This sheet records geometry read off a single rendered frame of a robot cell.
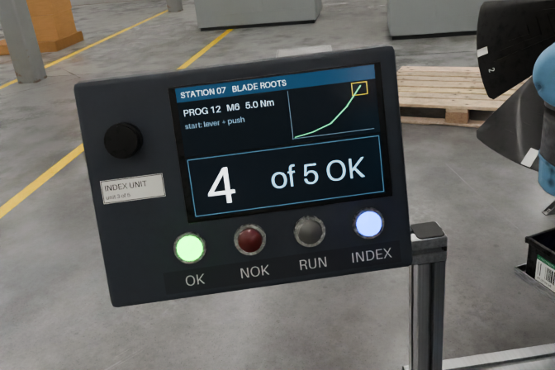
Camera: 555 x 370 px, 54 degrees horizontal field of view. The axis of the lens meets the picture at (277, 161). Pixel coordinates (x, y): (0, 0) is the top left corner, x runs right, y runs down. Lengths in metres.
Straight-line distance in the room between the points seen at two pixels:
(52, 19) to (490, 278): 7.40
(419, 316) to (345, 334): 1.43
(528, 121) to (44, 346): 1.86
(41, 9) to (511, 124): 8.08
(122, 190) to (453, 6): 6.20
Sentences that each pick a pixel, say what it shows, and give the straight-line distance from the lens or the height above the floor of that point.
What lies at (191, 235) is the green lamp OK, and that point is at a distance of 0.45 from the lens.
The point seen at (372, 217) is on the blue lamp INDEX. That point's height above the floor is 1.12.
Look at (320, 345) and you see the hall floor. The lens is 2.00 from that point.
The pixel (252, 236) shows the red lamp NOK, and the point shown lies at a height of 1.12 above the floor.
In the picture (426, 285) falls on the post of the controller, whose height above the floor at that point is 1.00.
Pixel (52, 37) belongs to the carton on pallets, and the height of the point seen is 0.18.
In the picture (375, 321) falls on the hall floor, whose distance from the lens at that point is 2.08.
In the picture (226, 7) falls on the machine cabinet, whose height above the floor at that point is 0.33.
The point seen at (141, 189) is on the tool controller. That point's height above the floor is 1.17.
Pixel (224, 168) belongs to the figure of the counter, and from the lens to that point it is 0.44.
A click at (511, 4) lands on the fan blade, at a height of 1.15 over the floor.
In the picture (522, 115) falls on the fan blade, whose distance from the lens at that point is 1.06.
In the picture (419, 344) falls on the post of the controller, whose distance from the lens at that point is 0.64.
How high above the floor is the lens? 1.35
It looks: 24 degrees down
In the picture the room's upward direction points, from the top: 6 degrees counter-clockwise
